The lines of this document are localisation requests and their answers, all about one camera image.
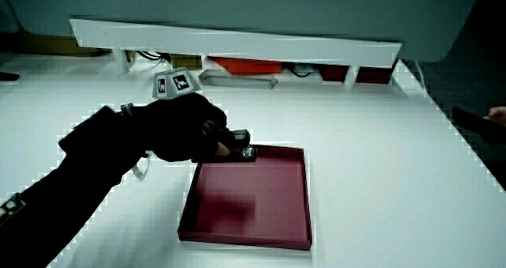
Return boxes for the dark red square plate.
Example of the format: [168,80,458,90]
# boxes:
[176,143,313,251]

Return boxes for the orange box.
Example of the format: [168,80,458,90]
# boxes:
[208,56,284,76]

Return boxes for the grey flat tray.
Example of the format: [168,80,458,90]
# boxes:
[198,69,278,90]

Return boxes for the black cables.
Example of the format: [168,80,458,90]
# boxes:
[136,50,172,63]

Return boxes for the dark red box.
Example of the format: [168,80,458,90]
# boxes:
[318,64,395,85]

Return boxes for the person's right forearm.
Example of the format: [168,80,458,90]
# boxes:
[0,104,149,268]

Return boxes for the large grey back panel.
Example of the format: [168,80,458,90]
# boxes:
[0,0,478,62]

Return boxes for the brown cardboard box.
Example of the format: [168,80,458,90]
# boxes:
[170,54,203,71]

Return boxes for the person's right hand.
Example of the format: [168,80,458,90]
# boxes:
[125,66,229,163]

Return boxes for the white strap tag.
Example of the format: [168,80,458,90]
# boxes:
[131,153,152,181]

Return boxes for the black cable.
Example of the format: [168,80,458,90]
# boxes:
[290,64,314,78]

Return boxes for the white desk shelf riser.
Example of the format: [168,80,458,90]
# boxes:
[70,17,403,89]

